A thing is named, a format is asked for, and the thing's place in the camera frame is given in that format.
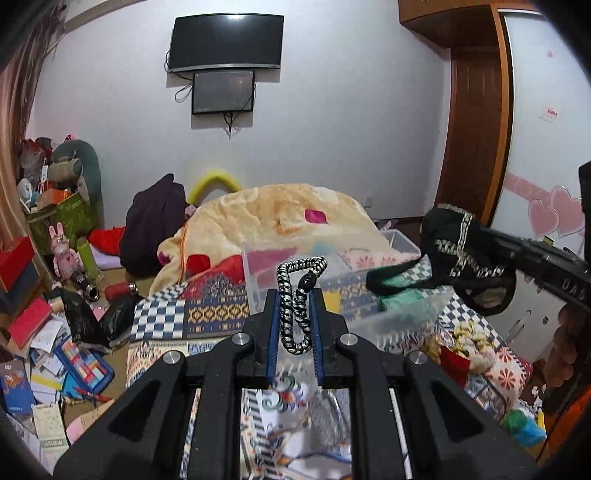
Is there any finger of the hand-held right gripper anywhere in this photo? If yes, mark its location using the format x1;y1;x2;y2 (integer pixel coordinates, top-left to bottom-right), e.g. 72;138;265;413
476;224;591;308

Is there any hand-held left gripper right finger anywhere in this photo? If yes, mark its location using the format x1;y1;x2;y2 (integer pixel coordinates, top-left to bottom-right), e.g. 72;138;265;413
308;288;542;480

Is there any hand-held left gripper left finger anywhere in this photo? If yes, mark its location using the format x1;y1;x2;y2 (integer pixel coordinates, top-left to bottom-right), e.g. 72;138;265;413
53;287;283;480

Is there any black and white braided cord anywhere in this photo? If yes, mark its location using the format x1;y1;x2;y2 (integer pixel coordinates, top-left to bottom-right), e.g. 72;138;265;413
276;256;328;356

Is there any clear plastic storage box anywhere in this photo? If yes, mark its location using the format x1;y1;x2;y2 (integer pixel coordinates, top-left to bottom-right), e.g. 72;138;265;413
241;229;459;344

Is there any black garment with gold trim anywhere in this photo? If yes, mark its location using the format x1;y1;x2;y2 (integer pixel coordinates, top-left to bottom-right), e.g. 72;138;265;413
366;203;518;317

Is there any patterned bedsheet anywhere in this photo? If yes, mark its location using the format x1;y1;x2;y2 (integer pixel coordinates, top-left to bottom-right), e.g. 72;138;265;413
126;247;548;480

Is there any white door with pink hearts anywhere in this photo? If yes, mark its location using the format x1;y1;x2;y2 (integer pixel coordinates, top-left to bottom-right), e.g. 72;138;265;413
480;9;591;365

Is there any teal cloth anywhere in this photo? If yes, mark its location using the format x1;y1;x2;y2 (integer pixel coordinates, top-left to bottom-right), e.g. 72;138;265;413
378;292;439;324

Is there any brown plush toy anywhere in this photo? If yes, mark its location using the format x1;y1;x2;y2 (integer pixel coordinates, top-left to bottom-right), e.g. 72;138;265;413
544;302;591;414

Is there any yellow plush cloth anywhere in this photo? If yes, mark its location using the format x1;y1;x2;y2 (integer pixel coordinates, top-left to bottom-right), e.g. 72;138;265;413
450;318;502;372

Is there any yellow plush blanket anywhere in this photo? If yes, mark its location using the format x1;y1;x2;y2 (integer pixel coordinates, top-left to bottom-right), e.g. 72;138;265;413
156;183;389;296

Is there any red thermos bottle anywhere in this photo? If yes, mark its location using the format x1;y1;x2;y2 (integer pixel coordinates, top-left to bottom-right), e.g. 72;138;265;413
103;282;139;302

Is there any green and blue toy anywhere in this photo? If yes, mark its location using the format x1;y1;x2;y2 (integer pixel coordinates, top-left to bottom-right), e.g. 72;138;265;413
501;408;548;448

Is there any yellow foam tube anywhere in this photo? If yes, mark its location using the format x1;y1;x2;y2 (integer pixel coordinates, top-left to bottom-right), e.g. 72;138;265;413
187;169;243;205

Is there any dark purple jacket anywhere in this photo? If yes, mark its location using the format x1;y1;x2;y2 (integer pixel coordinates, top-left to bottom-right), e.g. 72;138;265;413
119;174;188;278

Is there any black plastic bag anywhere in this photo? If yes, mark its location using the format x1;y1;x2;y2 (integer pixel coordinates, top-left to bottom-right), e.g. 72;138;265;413
60;288;139;348

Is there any red cloth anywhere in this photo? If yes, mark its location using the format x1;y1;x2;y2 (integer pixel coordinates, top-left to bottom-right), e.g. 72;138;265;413
88;226;127;256

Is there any blue pencil case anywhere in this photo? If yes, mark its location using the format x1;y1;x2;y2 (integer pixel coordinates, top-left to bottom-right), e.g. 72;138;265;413
53;339;115;401

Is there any green cylinder bottle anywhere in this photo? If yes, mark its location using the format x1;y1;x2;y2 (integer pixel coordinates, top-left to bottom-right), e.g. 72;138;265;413
76;237;99;278

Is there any pink rabbit plush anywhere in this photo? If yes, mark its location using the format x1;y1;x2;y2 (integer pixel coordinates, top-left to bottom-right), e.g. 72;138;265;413
48;222;83;278

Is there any green cardboard box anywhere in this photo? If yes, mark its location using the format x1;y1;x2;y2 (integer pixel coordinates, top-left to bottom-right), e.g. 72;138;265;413
26;189;100;256

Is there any pile of scattered papers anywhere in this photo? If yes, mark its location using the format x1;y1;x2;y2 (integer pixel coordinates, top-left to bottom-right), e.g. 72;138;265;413
0;314;116;476

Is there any red book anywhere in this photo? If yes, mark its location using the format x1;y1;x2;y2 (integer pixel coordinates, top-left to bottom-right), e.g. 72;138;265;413
7;298;54;349

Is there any grey plush cushion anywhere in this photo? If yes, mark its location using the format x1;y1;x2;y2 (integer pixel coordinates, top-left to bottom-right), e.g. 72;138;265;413
50;139;103;217

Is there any red box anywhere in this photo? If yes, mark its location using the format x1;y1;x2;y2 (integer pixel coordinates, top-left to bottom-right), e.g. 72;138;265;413
0;236;38;292

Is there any small black wall monitor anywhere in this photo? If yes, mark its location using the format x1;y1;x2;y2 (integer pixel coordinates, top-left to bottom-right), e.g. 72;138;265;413
191;70;256;116

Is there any large black wall television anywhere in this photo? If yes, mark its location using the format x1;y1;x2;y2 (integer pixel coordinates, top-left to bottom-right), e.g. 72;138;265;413
167;14;284;74

